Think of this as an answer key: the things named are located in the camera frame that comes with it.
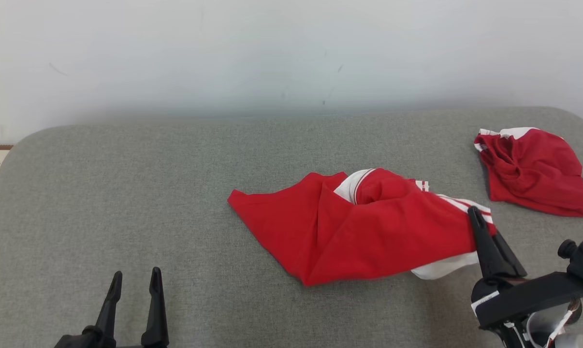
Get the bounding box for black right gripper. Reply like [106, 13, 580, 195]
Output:
[467, 206, 583, 331]

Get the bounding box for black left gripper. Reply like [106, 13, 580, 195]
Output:
[55, 267, 170, 348]

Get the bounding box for red shirt with white sleeves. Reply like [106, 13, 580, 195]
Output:
[228, 168, 496, 287]

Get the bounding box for red shorts with white stripe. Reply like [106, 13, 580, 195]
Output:
[474, 127, 583, 218]

